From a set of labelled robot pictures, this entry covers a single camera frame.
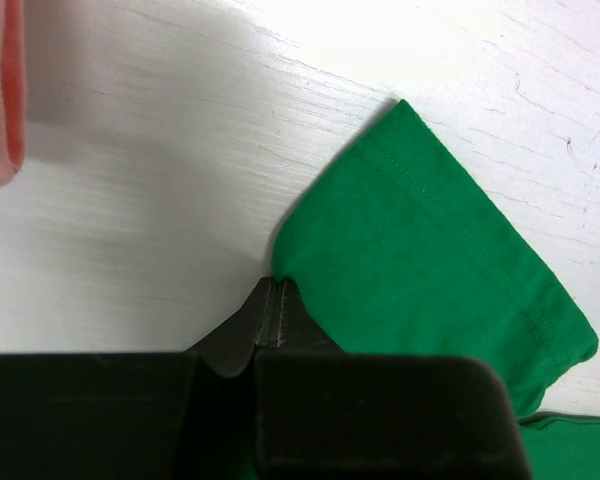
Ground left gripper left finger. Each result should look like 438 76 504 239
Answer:
186 277 273 376

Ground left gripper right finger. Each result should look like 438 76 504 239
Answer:
274 279 344 353

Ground green t shirt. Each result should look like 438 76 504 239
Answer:
271 101 600 479

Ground folded pink t shirt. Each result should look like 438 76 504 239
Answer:
0 0 26 186

